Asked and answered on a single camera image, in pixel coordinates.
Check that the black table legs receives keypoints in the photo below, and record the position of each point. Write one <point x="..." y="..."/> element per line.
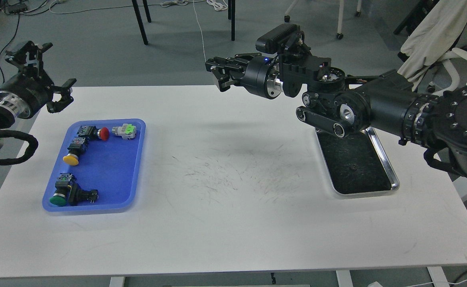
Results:
<point x="231" y="11"/>

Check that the steel tray with black mat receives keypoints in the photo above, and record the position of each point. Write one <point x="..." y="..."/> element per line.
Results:
<point x="358" y="165"/>

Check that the blue plastic tray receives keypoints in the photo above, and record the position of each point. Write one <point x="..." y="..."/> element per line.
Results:
<point x="111" y="167"/>

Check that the green push button switch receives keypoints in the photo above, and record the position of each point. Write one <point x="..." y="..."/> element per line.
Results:
<point x="63" y="186"/>

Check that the yellow push button switch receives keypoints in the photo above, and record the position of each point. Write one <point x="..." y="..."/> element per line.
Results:
<point x="77" y="147"/>

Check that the black switch contact block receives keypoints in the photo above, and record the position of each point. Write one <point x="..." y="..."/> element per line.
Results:
<point x="77" y="195"/>

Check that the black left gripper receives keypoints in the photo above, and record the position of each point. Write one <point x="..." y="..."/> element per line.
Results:
<point x="29" y="90"/>

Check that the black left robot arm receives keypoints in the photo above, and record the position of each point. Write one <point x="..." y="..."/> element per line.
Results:
<point x="7" y="119"/>

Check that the white caster chair legs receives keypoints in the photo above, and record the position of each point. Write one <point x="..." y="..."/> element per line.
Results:
<point x="332" y="17"/>

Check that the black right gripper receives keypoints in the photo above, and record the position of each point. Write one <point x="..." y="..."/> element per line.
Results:
<point x="258" y="74"/>

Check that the green grey switch part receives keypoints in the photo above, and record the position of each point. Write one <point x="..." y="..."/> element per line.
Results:
<point x="125" y="131"/>

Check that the red push button switch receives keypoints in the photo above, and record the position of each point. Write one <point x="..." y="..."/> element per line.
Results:
<point x="93" y="133"/>

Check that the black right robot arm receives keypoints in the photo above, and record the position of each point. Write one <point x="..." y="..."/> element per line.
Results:
<point x="341" y="105"/>

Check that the beige cloth on chair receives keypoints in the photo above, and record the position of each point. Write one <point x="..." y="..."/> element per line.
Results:
<point x="432" y="38"/>

